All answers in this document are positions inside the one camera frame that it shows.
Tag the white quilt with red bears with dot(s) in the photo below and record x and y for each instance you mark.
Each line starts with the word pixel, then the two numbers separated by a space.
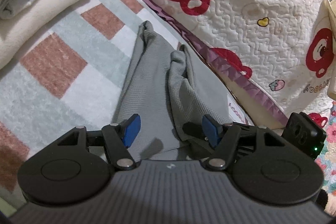
pixel 276 56

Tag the grey knitted garment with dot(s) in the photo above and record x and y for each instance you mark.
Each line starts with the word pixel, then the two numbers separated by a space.
pixel 168 88

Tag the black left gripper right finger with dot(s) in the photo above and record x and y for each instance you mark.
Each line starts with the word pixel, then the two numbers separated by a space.
pixel 210 130

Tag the floral fabric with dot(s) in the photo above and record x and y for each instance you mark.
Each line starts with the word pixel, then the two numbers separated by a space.
pixel 327 158

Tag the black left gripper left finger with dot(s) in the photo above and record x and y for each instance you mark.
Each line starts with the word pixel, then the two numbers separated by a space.
pixel 129 130

